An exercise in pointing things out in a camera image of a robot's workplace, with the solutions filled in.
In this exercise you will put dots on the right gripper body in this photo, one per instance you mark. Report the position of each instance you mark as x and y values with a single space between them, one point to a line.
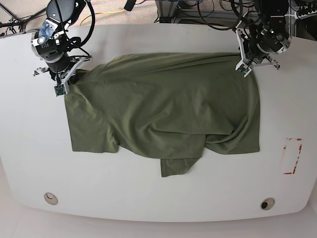
62 55

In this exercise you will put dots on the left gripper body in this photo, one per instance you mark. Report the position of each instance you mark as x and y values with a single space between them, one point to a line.
258 42

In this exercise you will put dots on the olive green T-shirt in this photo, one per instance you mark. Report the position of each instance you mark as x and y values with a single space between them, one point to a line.
167 106

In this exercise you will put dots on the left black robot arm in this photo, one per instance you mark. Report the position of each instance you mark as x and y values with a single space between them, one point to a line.
265 9

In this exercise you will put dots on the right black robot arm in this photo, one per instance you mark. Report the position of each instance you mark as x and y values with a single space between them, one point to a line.
70 10

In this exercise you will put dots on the white power strip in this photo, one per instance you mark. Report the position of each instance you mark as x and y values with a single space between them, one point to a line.
306 9

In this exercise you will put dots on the red tape rectangle marking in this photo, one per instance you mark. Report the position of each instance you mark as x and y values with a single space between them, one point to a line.
290 155

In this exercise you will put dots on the left table grommet hole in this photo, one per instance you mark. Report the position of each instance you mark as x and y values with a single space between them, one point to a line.
50 198

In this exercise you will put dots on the table grommet hole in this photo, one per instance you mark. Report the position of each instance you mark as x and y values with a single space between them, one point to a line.
50 198
267 204

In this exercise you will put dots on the right table grommet hole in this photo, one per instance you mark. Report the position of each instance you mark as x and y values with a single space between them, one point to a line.
267 204

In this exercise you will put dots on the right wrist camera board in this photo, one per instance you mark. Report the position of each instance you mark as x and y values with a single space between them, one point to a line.
59 90

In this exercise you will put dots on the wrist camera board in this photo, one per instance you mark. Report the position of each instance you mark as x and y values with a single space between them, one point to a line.
245 70
59 90

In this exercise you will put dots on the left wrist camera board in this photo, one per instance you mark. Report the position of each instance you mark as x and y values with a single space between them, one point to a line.
245 70

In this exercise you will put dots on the aluminium frame base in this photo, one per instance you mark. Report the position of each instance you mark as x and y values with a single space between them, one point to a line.
166 10

